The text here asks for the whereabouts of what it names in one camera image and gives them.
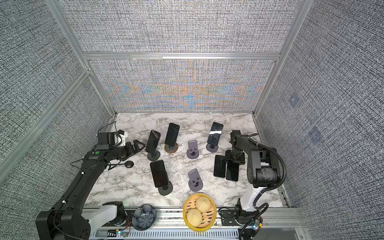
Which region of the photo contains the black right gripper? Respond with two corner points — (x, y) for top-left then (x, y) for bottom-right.
(224, 149), (244, 164)

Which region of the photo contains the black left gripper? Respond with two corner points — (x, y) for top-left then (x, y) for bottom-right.
(110, 139), (146, 161)

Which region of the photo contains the green edged phone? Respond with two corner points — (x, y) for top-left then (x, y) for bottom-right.
(226, 161), (239, 182)

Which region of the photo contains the phone with reflective screen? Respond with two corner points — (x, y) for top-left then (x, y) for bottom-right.
(207, 122), (224, 146)

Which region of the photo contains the purple phone stand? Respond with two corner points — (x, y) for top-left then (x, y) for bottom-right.
(187, 140), (200, 160)
(188, 169), (204, 192)

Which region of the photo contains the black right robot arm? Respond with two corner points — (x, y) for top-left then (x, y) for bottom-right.
(225, 130), (287, 223)

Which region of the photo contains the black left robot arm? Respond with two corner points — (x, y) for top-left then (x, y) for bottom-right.
(36, 140), (146, 240)

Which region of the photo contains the dark grey round phone stand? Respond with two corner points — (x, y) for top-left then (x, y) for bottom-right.
(147, 151), (161, 162)

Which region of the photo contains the purple stand back right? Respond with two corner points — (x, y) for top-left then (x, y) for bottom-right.
(206, 143), (219, 153)

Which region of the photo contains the wooden base phone stand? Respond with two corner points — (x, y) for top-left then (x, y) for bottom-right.
(165, 143), (179, 154)

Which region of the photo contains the phone on wooden stand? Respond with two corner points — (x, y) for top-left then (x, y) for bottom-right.
(165, 123), (180, 147)

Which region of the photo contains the purple front phone stand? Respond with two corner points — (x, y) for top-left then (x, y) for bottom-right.
(188, 169), (204, 192)

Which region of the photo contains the dark front phone stand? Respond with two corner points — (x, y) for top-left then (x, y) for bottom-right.
(158, 181), (173, 196)

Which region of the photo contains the black ladle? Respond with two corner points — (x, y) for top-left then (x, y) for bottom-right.
(117, 161), (134, 168)

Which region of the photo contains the upper steamed bun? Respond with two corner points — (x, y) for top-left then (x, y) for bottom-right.
(195, 196), (212, 213)

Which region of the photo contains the steamed bun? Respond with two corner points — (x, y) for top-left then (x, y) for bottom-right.
(195, 196), (212, 213)
(186, 209), (203, 228)

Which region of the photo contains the bamboo steamer basket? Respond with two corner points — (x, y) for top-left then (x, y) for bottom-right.
(183, 193), (218, 232)

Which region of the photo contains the dark flower shaped dish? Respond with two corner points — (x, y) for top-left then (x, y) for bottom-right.
(132, 204), (157, 231)

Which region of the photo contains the lower steamed bun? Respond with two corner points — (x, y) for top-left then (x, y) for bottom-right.
(186, 209), (203, 228)

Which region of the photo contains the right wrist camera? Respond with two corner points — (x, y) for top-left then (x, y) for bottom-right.
(230, 130), (241, 142)

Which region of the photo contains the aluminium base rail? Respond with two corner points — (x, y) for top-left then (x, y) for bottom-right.
(90, 208), (311, 240)

